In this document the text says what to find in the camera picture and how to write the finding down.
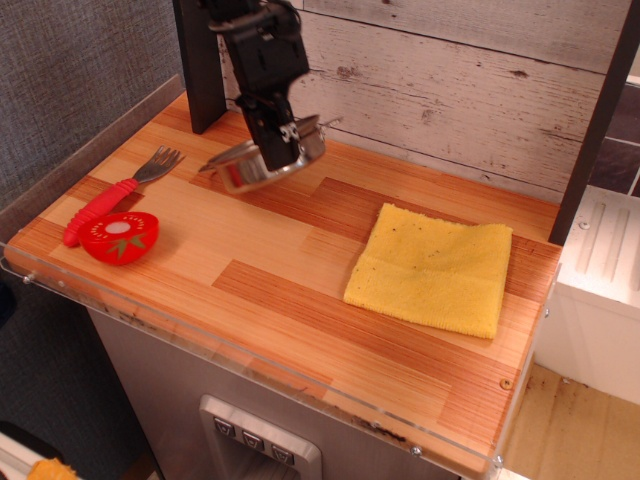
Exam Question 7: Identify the grey toy fridge cabinet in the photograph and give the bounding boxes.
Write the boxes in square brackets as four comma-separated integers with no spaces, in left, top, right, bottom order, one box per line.
[89,310,455,479]

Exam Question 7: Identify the yellow towel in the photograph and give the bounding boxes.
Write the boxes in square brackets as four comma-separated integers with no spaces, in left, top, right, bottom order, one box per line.
[343,203,513,339]

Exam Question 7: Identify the stainless steel pot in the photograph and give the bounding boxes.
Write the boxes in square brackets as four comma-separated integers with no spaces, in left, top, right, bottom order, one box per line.
[199,115,344,194]

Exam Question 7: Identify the red toy tomato half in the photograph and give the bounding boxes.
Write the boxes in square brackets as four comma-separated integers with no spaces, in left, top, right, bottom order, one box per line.
[79,212,160,265]

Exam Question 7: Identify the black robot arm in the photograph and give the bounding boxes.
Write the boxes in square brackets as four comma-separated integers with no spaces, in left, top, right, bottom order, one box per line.
[204,1,310,171]

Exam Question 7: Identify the dark right shelf post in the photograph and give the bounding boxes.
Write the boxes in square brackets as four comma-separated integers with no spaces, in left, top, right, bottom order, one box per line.
[548,0,639,246]

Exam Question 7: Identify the red handled metal fork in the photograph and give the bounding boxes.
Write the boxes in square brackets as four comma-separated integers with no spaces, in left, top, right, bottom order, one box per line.
[62,146,183,247]

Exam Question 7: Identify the white toy sink unit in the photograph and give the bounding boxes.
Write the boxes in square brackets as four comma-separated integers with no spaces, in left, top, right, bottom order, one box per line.
[534,187,639,403]

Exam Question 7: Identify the silver dispenser panel with buttons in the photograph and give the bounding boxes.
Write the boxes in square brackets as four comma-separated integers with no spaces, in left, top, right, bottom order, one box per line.
[199,395,323,479]

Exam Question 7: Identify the clear acrylic edge guard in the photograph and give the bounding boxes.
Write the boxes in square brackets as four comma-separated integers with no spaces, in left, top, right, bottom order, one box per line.
[5,237,560,479]

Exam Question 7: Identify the yellow object bottom left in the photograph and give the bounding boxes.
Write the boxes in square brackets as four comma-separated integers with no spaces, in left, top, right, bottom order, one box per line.
[26,458,78,480]

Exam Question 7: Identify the dark shelf post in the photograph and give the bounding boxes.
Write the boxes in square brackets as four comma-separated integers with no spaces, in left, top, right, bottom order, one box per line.
[172,0,227,134]
[548,0,639,246]

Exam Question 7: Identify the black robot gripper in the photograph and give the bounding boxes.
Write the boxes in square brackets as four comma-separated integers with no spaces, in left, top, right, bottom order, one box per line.
[207,4,309,171]

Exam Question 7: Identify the dark left shelf post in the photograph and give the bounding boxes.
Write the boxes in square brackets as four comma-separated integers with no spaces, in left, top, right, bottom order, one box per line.
[172,0,227,134]

